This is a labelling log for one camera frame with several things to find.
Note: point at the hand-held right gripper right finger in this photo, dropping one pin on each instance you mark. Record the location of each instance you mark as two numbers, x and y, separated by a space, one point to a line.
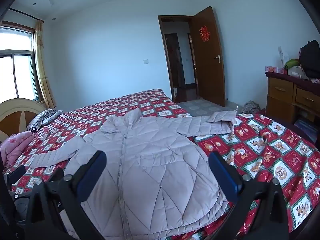
225 177

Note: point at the yellow curtain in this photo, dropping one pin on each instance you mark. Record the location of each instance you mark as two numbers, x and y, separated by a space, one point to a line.
43 75

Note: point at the brown wooden door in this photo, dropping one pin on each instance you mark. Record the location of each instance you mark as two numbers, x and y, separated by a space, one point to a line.
208 75

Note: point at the brown door frame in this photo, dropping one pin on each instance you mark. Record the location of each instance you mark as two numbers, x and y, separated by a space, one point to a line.
165 55

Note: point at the striped pillow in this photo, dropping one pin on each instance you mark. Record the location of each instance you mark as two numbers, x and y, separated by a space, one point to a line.
42 120

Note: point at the grey knitted cloth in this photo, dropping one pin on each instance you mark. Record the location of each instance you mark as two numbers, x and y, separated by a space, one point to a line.
250 107

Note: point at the wooden dresser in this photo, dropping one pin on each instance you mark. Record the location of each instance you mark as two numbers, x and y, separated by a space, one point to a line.
280 97

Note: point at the pink quilt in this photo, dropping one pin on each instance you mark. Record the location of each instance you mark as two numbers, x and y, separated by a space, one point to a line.
15 147

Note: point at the red printed bed sheet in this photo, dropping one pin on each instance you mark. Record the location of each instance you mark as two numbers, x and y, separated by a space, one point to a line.
100 107
270 155

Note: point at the beige quilted down jacket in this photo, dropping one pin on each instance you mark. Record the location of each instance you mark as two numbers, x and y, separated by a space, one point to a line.
150 160

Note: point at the cream wooden headboard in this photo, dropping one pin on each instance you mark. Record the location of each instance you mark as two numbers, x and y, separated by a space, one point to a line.
15 115

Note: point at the green bag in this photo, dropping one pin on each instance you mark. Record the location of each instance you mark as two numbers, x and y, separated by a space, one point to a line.
292 63

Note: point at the red paper door decoration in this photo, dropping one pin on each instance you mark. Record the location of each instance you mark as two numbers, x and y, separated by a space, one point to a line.
204 33

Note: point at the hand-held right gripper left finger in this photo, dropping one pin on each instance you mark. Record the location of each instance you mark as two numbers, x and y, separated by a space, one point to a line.
93 175

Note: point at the window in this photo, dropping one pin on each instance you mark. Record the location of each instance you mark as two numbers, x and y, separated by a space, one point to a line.
17 67

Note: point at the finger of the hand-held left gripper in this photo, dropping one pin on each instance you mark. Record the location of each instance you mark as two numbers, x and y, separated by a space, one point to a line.
56 175
16 173

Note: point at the black bag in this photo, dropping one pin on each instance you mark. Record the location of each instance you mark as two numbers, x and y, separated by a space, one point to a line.
311 60

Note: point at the black curtain rod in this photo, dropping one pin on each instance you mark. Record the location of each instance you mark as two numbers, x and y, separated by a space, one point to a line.
25 14

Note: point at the pink box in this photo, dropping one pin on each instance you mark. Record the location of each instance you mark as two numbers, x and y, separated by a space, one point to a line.
273 69

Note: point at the white plastic package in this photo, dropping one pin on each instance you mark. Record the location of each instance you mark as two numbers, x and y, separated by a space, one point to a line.
283 55

